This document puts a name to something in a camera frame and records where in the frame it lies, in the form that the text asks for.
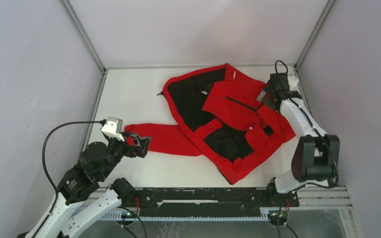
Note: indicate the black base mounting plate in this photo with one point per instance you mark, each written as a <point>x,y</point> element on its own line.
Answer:
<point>220,202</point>

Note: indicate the red jacket black lining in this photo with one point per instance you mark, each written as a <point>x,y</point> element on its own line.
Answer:
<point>217,115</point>

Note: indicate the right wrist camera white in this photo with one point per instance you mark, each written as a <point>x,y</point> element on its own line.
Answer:
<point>293,82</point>

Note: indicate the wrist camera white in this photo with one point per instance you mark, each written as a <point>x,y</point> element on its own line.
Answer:
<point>293,82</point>
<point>112,128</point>

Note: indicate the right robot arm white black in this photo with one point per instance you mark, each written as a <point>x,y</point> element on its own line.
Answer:
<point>315,160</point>

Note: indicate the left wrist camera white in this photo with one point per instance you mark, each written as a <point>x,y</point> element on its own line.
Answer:
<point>112,128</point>

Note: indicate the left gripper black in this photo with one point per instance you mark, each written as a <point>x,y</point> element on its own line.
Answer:
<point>134,150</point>

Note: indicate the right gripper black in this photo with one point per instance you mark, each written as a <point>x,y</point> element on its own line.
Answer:
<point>264,93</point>

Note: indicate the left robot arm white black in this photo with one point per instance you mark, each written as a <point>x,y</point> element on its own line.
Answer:
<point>94,165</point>

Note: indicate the white slotted cable duct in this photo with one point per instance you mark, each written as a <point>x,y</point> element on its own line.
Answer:
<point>265,215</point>

